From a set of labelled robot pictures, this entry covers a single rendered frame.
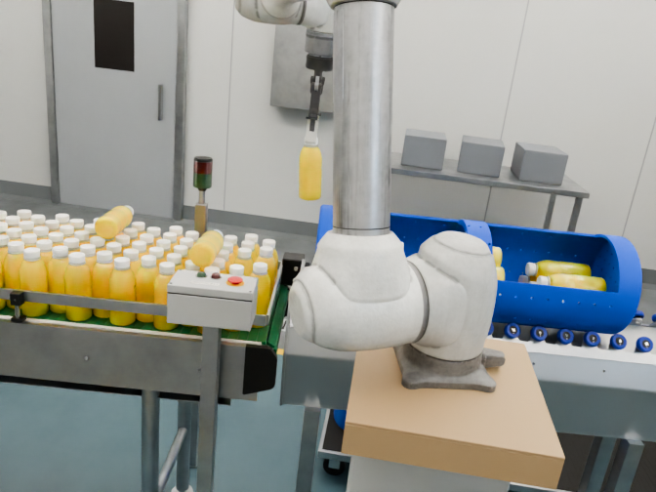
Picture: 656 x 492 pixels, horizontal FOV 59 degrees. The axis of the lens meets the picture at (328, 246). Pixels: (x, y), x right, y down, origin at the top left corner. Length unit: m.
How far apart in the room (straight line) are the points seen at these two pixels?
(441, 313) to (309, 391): 0.80
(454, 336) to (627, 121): 4.33
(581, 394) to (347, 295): 1.05
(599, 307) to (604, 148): 3.63
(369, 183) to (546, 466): 0.55
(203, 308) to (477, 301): 0.65
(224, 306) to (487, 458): 0.67
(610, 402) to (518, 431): 0.84
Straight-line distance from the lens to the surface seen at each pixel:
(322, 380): 1.72
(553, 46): 5.09
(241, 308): 1.38
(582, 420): 1.96
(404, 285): 1.00
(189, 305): 1.40
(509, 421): 1.12
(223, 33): 5.18
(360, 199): 0.97
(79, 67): 5.64
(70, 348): 1.69
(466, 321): 1.08
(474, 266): 1.05
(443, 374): 1.14
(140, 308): 1.59
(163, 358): 1.62
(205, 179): 2.00
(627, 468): 2.11
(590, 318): 1.74
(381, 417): 1.04
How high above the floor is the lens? 1.66
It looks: 19 degrees down
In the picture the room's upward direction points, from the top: 6 degrees clockwise
